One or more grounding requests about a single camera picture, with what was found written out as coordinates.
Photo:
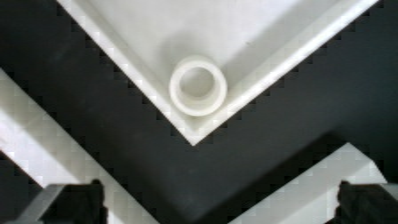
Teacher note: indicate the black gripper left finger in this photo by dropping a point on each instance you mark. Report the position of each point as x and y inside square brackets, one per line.
[69, 204]

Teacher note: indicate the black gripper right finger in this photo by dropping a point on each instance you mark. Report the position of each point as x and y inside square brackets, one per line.
[367, 204]

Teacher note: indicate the white square tabletop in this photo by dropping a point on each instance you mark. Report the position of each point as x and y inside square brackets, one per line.
[207, 49]

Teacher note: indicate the white obstacle fence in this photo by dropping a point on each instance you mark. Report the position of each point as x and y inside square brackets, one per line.
[54, 160]

